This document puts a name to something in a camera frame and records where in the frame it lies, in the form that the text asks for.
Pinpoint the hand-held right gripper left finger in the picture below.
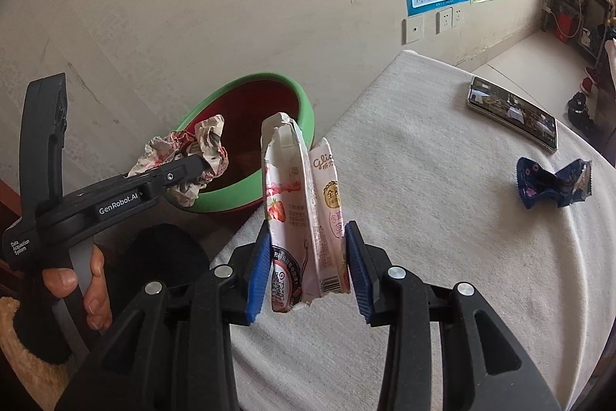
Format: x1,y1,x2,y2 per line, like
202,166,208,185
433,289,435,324
55,222,273,411

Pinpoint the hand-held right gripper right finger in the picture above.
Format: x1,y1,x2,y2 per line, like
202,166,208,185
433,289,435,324
343,221,562,411

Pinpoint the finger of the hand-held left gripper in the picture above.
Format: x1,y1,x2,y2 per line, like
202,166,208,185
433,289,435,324
126,155,213,200

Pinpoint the red white paper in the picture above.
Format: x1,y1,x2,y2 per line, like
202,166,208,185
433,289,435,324
127,115,231,208

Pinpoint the pink snack wrapper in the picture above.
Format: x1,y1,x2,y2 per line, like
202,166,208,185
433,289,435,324
261,112,352,313

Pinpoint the green and red bin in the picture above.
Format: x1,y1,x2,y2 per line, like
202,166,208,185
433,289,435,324
166,73,316,214

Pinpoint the person's left hand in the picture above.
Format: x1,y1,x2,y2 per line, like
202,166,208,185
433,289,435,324
42,245,114,334

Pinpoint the beige woven seat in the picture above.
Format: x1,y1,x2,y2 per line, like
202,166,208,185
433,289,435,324
0,295,92,411

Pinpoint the dark blue snack wrapper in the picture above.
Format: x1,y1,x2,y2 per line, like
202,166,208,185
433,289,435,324
516,157,593,210

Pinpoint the smartphone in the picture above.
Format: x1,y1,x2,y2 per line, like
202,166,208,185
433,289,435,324
466,76,559,153

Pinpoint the black shoe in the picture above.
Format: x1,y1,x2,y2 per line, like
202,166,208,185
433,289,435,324
567,92,600,129

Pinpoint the red shoe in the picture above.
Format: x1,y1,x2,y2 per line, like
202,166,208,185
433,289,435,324
581,67,600,97

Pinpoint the red box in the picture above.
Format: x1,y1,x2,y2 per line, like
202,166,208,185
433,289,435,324
553,7,578,44

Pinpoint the large white wall socket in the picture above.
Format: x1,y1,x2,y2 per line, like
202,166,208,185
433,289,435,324
403,17,425,45

